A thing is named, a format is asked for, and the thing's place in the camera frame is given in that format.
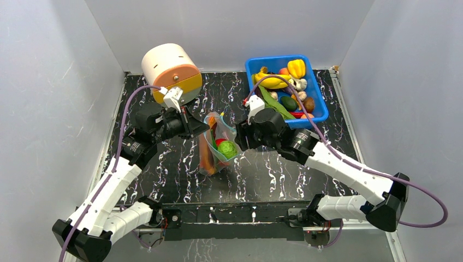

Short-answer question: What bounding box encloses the green leaf vegetable toy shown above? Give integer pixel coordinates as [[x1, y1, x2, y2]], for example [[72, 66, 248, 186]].
[[255, 85, 295, 120]]

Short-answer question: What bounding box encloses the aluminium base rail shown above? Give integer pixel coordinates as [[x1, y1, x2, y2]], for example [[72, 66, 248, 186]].
[[70, 204, 406, 262]]

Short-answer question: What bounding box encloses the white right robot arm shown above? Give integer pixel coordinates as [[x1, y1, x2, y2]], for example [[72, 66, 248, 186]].
[[235, 108, 409, 232]]

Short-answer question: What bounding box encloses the red tomato toy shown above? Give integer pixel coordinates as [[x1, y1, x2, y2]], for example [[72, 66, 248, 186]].
[[215, 139, 226, 146]]

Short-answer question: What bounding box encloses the clear zip top bag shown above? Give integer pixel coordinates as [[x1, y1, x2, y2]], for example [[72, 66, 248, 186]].
[[199, 112, 242, 176]]

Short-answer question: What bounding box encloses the yellow bell pepper toy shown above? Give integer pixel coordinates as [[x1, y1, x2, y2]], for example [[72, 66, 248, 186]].
[[287, 59, 306, 79]]

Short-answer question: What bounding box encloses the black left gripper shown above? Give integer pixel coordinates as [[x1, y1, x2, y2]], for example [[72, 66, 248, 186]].
[[152, 106, 210, 144]]

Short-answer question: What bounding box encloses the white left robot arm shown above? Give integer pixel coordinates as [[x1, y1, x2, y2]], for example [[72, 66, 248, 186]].
[[52, 105, 209, 261]]

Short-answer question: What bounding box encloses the brown potato toy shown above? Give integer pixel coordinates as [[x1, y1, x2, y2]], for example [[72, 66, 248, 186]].
[[302, 97, 316, 114]]

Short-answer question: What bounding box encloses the dark green cucumber toy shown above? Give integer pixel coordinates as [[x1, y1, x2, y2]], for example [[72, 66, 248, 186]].
[[280, 96, 299, 112]]

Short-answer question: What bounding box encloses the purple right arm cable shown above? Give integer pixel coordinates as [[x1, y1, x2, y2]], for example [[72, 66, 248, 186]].
[[246, 75, 448, 229]]

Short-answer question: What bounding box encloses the green custard apple toy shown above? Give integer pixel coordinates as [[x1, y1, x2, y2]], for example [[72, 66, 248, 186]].
[[217, 140, 238, 159]]

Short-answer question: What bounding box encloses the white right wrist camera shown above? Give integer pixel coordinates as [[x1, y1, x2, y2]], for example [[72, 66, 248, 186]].
[[244, 94, 265, 124]]

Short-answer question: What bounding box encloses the white mushroom toy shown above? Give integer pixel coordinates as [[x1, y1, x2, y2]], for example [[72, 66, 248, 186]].
[[290, 79, 307, 92]]

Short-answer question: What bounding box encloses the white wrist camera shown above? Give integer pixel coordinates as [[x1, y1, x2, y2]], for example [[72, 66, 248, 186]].
[[159, 86, 183, 112], [244, 94, 265, 124]]

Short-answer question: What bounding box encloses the round pastel drawer cabinet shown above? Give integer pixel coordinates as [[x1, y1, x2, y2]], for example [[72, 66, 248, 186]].
[[141, 43, 203, 105]]

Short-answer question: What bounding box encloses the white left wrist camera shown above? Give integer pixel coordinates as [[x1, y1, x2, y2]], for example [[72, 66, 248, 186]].
[[159, 86, 183, 112]]

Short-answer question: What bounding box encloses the white garlic bulb toy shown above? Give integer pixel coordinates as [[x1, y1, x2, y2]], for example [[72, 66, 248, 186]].
[[269, 92, 278, 101], [297, 91, 307, 102]]

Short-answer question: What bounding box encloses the peach apple toy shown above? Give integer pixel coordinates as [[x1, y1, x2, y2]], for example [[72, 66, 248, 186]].
[[278, 68, 290, 75]]

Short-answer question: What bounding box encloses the orange round fruit toy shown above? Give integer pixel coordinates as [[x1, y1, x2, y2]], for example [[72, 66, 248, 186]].
[[300, 114, 314, 119]]

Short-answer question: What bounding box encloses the yellow banana bunch toy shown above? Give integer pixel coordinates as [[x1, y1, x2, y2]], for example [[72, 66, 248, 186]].
[[251, 66, 288, 90]]

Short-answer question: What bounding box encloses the blue plastic bin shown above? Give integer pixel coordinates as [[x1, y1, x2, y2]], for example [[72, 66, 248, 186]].
[[245, 55, 329, 129]]

